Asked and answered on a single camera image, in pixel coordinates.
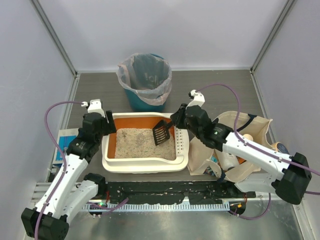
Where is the black litter scoop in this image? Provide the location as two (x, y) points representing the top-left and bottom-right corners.
(152, 119), (173, 146)

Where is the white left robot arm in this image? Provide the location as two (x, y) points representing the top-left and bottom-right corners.
(21, 110), (117, 240)

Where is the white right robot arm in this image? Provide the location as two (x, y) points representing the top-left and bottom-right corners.
(170, 103), (312, 205)

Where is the cat litter sand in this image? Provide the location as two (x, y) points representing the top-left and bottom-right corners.
(115, 128), (176, 161)

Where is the blue white box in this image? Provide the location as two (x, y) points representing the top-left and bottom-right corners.
(52, 128), (78, 167)

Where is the clear plastic bin liner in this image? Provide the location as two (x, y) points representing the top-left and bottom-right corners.
(116, 52), (173, 106)

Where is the white plastic bottle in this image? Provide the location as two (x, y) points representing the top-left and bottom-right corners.
(216, 150), (239, 171)

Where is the beige canvas tote bag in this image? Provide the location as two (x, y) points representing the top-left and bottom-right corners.
(187, 112), (272, 183)

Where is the masking tape roll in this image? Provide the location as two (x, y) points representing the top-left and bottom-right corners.
(271, 142), (289, 154)

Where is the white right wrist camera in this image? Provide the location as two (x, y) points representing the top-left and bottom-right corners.
(187, 89), (205, 107)

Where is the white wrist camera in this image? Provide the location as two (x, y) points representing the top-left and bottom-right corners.
(187, 89), (205, 107)
(80, 99), (106, 118)

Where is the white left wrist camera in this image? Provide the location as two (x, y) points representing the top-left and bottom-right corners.
(80, 99), (106, 118)

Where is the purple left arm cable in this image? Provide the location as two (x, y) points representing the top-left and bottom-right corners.
(33, 100), (131, 238)

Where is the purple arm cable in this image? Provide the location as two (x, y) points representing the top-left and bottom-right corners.
(196, 83), (320, 221)
(33, 100), (131, 238)

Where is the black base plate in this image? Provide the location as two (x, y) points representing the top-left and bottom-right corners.
(94, 181), (256, 205)

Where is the white slotted cable duct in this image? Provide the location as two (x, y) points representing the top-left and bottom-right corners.
(82, 201), (230, 213)

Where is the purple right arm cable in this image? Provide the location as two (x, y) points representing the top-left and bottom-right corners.
(196, 83), (320, 221)

